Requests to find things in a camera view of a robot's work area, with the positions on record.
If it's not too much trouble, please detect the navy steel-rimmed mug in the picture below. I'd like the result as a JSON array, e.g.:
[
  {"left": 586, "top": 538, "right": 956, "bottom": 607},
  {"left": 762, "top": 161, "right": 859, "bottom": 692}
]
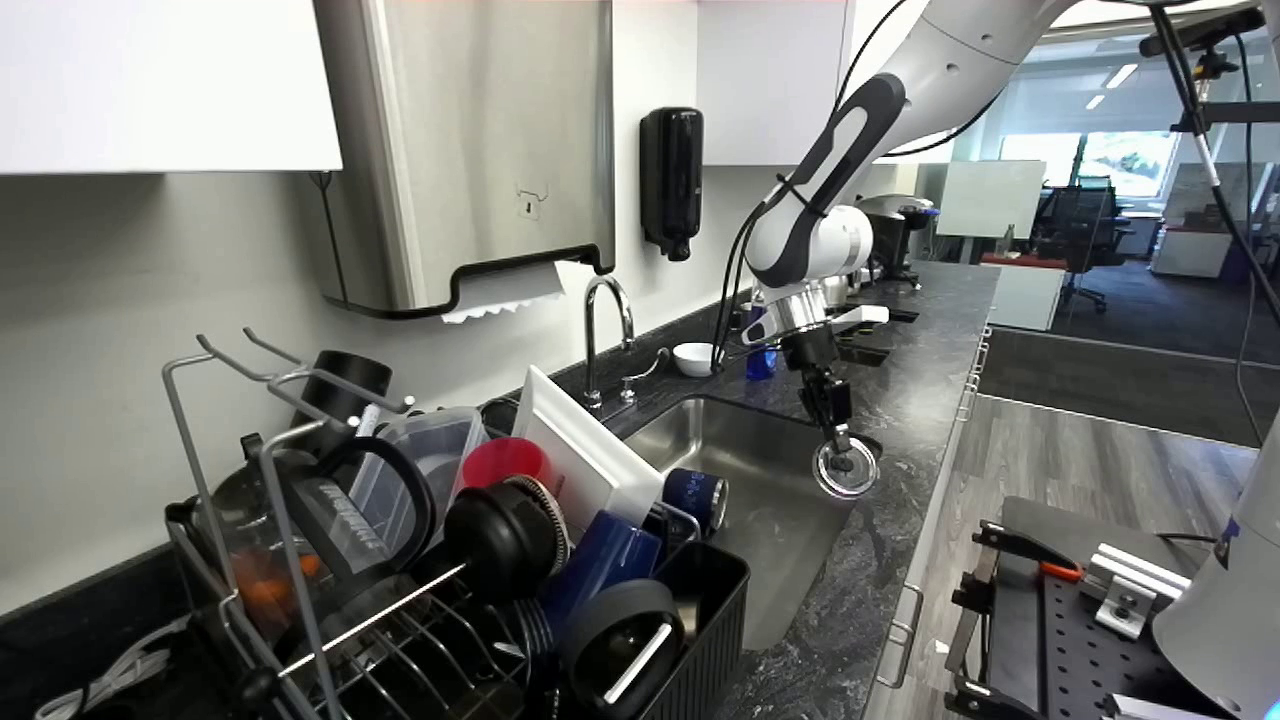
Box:
[{"left": 660, "top": 463, "right": 734, "bottom": 537}]

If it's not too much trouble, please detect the clear plastic container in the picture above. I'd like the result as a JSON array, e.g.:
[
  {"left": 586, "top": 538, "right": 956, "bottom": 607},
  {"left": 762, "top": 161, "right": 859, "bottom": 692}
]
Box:
[{"left": 353, "top": 403, "right": 493, "bottom": 537}]

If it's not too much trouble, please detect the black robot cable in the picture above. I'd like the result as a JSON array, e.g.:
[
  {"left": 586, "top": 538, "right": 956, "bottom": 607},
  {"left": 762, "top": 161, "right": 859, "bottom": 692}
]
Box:
[{"left": 713, "top": 0, "right": 926, "bottom": 372}]

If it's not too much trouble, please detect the whiteboard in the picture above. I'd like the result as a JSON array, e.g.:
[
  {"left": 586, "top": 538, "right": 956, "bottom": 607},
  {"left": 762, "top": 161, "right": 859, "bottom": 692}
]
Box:
[{"left": 933, "top": 156, "right": 1054, "bottom": 242}]

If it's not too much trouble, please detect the black coffee machine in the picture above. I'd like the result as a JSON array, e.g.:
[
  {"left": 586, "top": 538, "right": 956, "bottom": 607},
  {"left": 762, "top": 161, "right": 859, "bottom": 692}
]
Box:
[{"left": 853, "top": 191, "right": 937, "bottom": 324}]

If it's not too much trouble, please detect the clear drinking glass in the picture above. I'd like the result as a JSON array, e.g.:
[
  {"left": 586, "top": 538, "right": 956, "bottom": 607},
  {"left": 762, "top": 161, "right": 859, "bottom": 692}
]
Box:
[{"left": 811, "top": 433, "right": 883, "bottom": 502}]

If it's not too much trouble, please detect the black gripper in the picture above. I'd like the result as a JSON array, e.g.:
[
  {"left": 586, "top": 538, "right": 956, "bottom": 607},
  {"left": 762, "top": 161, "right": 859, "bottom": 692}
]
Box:
[{"left": 784, "top": 329, "right": 866, "bottom": 459}]

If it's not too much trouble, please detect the chrome sink faucet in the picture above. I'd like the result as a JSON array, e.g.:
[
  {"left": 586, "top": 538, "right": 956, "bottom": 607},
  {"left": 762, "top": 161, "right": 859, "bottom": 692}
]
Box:
[{"left": 576, "top": 270, "right": 664, "bottom": 411}]

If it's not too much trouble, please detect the black perforated mounting board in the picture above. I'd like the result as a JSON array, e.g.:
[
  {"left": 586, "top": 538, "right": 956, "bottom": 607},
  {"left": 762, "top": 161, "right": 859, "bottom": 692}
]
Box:
[{"left": 946, "top": 555, "right": 1211, "bottom": 720}]

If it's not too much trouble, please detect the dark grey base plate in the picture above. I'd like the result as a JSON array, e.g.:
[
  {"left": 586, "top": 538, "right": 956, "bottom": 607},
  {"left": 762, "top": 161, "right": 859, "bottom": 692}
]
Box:
[{"left": 996, "top": 493, "right": 1237, "bottom": 575}]

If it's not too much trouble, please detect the glass jug black handle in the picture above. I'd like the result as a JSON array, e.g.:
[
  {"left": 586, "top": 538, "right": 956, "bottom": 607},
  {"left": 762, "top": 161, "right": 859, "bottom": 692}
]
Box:
[{"left": 197, "top": 437, "right": 443, "bottom": 633}]

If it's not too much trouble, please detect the white cutting board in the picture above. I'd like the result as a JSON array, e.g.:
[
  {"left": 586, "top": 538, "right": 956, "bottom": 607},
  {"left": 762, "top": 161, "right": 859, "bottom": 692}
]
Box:
[{"left": 511, "top": 360, "right": 669, "bottom": 537}]

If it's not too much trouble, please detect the metal drawer handle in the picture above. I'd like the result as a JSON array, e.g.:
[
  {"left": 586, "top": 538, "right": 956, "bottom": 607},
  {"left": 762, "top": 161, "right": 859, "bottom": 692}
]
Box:
[{"left": 877, "top": 579, "right": 928, "bottom": 692}]

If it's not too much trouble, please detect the steel paper towel dispenser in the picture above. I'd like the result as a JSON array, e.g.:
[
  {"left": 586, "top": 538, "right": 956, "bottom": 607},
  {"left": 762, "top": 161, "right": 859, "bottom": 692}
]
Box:
[{"left": 313, "top": 0, "right": 620, "bottom": 324}]

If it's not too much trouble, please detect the white ceramic bowl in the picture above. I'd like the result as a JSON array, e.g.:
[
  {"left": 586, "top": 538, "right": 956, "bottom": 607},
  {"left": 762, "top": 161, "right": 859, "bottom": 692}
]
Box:
[{"left": 669, "top": 339, "right": 725, "bottom": 378}]

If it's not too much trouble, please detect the black wall soap dispenser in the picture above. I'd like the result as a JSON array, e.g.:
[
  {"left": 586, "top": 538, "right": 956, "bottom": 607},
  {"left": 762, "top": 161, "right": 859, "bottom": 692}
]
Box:
[{"left": 638, "top": 105, "right": 709, "bottom": 262}]

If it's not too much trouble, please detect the black dish drying rack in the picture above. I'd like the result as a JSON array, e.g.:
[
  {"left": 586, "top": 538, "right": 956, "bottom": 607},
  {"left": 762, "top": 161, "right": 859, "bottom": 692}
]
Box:
[{"left": 155, "top": 324, "right": 752, "bottom": 720}]

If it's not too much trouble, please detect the black camera stand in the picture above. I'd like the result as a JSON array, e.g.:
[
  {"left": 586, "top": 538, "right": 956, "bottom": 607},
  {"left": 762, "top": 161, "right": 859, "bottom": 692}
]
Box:
[{"left": 1136, "top": 3, "right": 1280, "bottom": 365}]

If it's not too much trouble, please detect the red round lid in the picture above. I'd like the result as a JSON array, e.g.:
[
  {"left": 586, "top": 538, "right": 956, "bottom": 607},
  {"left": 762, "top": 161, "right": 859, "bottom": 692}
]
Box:
[{"left": 458, "top": 433, "right": 558, "bottom": 494}]

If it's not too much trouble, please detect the white wall cabinet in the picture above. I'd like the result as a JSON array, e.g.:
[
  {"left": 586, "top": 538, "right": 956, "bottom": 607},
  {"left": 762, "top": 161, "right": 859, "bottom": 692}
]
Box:
[{"left": 0, "top": 0, "right": 349, "bottom": 174}]

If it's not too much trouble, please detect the blue mug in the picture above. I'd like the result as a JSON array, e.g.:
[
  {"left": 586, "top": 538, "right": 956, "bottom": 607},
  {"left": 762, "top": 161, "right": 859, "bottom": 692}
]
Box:
[{"left": 535, "top": 513, "right": 669, "bottom": 633}]

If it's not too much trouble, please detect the black cup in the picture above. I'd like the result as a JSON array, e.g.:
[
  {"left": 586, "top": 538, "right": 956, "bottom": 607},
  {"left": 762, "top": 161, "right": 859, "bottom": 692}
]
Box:
[{"left": 298, "top": 348, "right": 398, "bottom": 425}]

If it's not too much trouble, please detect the black office chair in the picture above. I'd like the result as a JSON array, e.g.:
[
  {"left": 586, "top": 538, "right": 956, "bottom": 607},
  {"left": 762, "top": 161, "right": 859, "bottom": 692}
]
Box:
[{"left": 1031, "top": 178, "right": 1125, "bottom": 315}]

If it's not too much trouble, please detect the silver aluminium bracket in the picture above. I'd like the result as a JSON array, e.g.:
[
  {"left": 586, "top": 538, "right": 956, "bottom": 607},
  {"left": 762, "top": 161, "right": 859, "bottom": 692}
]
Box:
[
  {"left": 1105, "top": 687, "right": 1211, "bottom": 720},
  {"left": 1090, "top": 537, "right": 1196, "bottom": 640}
]

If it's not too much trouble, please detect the stainless steel sink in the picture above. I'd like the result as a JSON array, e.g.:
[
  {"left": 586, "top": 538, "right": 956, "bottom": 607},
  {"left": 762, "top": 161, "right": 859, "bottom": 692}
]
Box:
[{"left": 615, "top": 392, "right": 877, "bottom": 654}]

